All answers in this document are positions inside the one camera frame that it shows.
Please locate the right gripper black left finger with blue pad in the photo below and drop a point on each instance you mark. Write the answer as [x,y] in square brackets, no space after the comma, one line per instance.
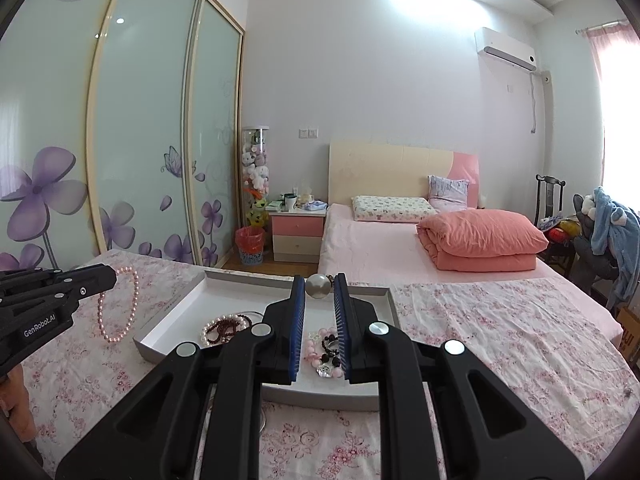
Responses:
[196,415]

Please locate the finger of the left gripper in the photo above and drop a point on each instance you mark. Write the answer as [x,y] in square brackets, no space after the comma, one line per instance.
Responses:
[69,287]

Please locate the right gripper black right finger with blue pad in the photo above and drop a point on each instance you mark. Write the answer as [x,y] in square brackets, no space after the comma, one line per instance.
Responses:
[443,413]

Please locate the person's left hand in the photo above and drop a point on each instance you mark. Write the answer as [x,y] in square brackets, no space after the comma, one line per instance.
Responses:
[15,404]

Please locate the pink cream nightstand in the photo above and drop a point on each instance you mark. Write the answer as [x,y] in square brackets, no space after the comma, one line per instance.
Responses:
[297,235]

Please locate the floral white pillow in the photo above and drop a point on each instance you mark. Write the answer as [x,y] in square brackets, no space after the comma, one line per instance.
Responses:
[389,209]

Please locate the folded salmon quilt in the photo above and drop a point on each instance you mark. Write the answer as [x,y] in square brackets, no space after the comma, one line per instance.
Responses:
[481,241]

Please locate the pink bed with headboard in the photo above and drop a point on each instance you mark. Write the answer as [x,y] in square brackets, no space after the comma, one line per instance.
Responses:
[391,253]

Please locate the red lined waste basket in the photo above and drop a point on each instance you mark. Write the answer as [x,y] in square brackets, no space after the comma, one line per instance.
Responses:
[250,241]

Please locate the lavender small pillow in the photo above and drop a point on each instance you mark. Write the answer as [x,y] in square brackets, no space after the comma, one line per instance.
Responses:
[448,194]

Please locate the floral pink white bedsheet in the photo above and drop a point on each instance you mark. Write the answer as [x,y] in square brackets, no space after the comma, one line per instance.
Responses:
[555,360]

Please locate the sliding glass floral wardrobe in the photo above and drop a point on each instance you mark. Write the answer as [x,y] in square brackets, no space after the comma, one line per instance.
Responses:
[119,130]

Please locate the clear tube of plush toys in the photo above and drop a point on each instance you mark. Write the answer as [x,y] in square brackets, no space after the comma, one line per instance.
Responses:
[254,176]

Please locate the dark wooden chair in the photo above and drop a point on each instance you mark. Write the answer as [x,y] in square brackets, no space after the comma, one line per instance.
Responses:
[557,228]

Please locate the blue plush garment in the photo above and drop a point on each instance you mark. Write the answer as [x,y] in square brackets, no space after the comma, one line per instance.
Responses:
[615,230]

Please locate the white air conditioner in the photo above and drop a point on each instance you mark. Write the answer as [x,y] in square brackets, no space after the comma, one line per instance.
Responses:
[506,49]

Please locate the pink curtain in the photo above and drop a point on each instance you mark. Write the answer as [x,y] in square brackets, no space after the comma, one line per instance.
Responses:
[609,34]

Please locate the white wall socket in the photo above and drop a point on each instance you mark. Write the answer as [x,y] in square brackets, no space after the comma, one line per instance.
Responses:
[310,133]

